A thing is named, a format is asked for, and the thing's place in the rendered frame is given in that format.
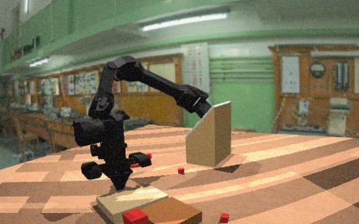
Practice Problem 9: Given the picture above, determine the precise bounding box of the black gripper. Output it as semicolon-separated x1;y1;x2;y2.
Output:
81;139;151;191

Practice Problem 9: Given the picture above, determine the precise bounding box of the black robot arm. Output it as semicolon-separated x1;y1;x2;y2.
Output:
73;56;212;160

